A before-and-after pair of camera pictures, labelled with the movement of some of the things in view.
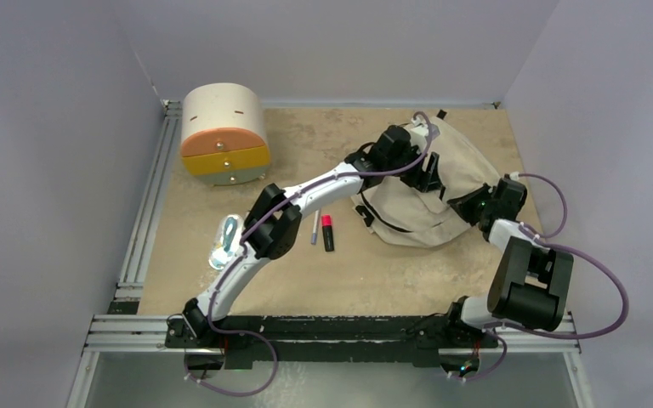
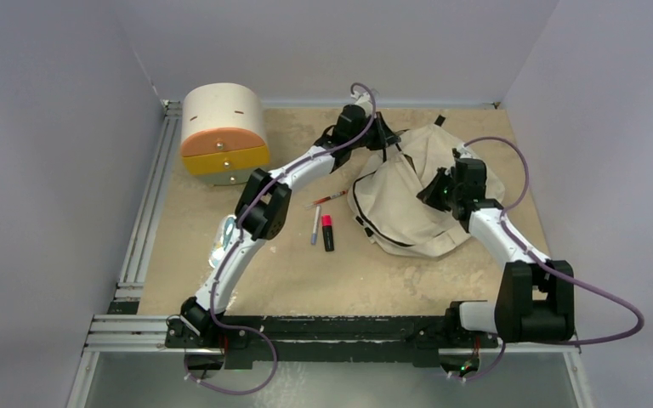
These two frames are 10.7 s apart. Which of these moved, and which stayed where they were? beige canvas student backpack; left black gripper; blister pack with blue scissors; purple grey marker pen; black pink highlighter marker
Moved: left black gripper; beige canvas student backpack
Stayed: blister pack with blue scissors; purple grey marker pen; black pink highlighter marker
